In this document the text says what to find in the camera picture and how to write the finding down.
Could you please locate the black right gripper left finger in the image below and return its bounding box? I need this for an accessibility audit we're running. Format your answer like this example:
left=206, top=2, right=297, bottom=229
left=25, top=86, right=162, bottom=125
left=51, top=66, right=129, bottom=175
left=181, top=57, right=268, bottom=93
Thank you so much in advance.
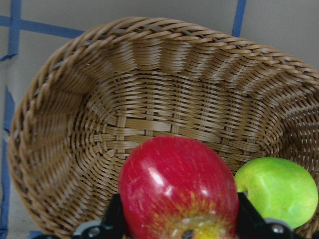
left=73, top=194, right=125, bottom=239

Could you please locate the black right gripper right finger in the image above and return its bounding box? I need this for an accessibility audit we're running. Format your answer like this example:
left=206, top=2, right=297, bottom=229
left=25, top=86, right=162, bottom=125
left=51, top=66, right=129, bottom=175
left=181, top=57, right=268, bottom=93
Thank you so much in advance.
left=237, top=192, right=299, bottom=239

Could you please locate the green apple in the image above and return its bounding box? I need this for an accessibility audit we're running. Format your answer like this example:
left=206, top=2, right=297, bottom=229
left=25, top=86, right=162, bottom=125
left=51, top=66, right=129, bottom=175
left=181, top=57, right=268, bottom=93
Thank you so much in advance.
left=234, top=157, right=319, bottom=229

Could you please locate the dark red apple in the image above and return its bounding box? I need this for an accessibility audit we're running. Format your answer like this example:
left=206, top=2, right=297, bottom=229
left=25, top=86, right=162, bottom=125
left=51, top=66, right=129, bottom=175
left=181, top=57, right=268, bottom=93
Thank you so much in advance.
left=118, top=136, right=239, bottom=239

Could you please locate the wicker basket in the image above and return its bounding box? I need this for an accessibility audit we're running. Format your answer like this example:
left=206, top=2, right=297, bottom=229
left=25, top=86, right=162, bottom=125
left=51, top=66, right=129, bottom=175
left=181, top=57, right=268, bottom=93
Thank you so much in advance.
left=7, top=17, right=319, bottom=239

